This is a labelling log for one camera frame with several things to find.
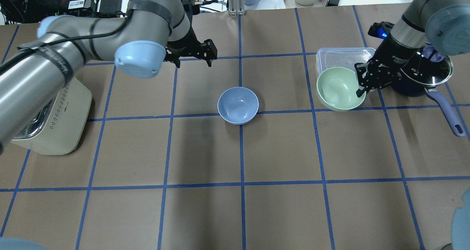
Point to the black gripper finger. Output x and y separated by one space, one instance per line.
361 91

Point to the green bowl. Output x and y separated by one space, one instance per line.
337 88

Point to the blue saucepan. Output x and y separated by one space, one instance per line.
411 89

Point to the glass pot lid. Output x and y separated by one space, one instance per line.
428 67

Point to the clear plastic container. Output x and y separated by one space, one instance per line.
342 57

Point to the white toaster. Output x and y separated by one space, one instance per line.
57 128

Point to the black electronics box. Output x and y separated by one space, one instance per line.
79 8

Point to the aluminium frame post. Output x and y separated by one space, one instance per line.
236 7

